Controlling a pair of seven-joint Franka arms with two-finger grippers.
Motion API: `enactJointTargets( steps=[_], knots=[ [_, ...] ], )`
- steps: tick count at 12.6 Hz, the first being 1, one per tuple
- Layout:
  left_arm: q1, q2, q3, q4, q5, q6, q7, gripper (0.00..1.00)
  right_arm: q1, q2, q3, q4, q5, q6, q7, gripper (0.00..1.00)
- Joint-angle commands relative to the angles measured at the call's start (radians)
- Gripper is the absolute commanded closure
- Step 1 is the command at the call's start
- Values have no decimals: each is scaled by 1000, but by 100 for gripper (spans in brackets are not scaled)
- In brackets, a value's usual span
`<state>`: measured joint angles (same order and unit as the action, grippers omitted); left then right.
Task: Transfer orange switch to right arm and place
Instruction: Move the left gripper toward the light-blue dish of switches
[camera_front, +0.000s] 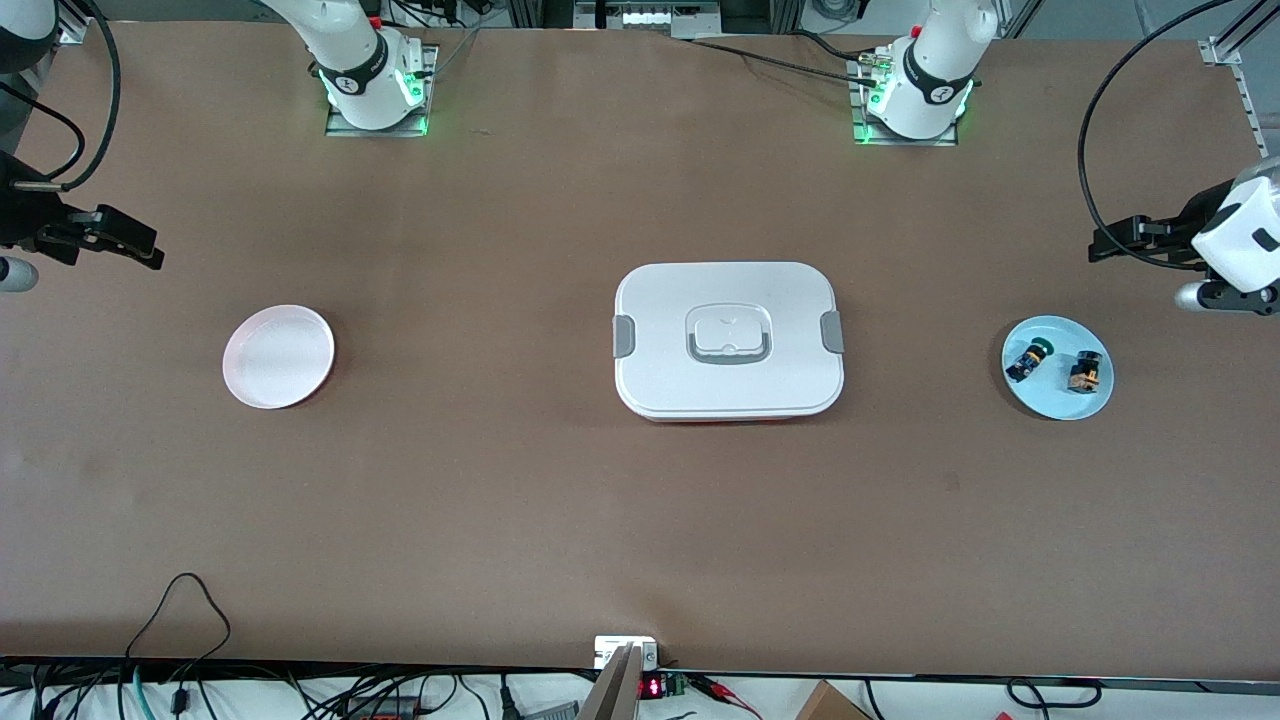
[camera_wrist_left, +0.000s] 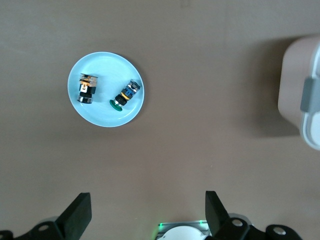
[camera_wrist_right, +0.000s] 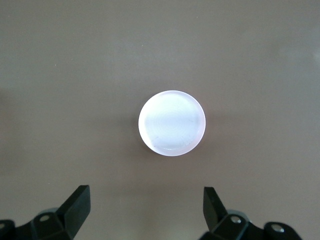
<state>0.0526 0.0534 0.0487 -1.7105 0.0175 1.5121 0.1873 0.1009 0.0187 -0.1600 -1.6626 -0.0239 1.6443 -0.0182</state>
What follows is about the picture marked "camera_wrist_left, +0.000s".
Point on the light blue round plate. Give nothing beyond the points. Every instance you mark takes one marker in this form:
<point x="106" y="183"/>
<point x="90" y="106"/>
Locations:
<point x="110" y="67"/>

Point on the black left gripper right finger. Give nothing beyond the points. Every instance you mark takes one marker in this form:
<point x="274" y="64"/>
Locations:
<point x="217" y="220"/>

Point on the white lidded lunch box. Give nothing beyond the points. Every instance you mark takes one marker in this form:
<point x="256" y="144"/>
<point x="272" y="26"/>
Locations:
<point x="292" y="87"/>

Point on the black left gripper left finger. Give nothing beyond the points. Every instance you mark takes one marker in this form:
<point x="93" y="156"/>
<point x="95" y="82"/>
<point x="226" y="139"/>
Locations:
<point x="75" y="220"/>

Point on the orange push-button switch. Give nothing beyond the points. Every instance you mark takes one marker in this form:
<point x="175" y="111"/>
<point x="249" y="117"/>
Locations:
<point x="87" y="87"/>

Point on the green push-button switch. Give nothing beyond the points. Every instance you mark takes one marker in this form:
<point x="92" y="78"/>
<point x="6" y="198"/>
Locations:
<point x="127" y="92"/>

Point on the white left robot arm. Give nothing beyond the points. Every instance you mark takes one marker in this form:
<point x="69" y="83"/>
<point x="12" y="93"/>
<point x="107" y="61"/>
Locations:
<point x="182" y="233"/>

